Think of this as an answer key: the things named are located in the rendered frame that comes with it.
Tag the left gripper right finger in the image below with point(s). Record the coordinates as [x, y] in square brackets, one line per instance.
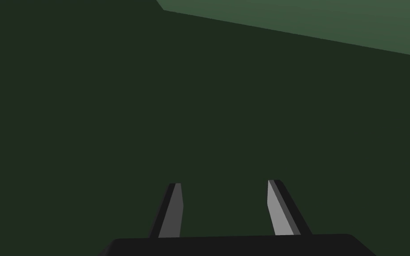
[283, 213]

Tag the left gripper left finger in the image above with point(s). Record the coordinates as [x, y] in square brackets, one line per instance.
[171, 217]

